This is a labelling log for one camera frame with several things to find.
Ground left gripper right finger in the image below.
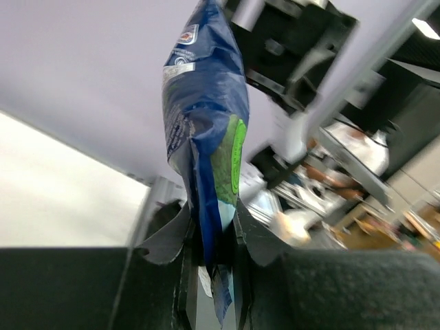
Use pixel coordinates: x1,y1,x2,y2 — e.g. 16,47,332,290
233,204,439,329

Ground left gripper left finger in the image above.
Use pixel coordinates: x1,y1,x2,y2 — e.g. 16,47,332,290
1,202,197,329

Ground blue bag back side up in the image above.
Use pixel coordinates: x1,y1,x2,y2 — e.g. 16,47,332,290
162,1,250,320

